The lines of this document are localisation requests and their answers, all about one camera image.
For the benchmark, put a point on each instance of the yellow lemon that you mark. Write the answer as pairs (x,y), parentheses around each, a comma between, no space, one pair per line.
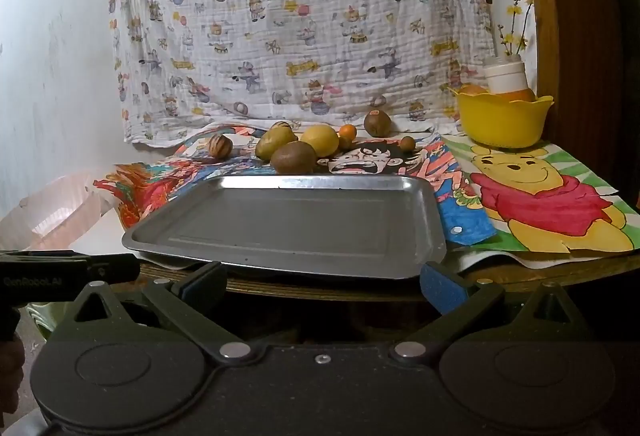
(320,139)

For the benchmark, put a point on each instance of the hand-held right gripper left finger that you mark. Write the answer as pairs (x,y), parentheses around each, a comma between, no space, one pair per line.
(197,288)

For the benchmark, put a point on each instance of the wooden cabinet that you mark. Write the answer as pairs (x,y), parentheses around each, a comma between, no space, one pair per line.
(580,41)

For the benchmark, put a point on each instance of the brown kiwi with sticker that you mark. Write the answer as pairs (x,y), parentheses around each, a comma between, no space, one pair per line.
(377,122)

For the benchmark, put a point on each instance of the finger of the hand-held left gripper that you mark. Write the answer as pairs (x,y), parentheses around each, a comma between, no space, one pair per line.
(115,270)

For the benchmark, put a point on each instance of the cartoon face poster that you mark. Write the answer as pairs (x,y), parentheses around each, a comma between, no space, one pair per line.
(450,196)

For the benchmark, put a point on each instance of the small brown round fruit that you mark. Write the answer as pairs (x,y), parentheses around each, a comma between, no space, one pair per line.
(407,143)
(345,144)

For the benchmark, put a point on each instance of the pink plastic bag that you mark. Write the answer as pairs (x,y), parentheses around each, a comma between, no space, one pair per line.
(55,211)

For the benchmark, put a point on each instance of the printed blanket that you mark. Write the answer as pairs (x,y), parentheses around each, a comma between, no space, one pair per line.
(300,16)

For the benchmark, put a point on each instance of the yellow flower sprigs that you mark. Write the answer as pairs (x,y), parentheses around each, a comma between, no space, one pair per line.
(517,28)

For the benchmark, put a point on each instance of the yellow-green oval fruit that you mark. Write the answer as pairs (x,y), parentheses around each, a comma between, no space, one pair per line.
(272,143)

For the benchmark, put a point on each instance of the yellow bear drawing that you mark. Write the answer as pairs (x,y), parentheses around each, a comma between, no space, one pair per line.
(545,196)

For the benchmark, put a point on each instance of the small orange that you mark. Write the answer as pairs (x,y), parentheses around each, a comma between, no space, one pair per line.
(347,131)

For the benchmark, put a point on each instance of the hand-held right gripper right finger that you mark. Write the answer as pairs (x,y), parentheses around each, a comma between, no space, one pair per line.
(442,288)

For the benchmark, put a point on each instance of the metal tray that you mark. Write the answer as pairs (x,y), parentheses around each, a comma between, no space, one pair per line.
(280,226)

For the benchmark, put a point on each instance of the yellow plastic bowl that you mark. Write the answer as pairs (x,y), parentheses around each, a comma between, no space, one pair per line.
(500,121)

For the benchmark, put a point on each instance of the large brown kiwi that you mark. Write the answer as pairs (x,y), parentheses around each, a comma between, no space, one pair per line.
(294,158)

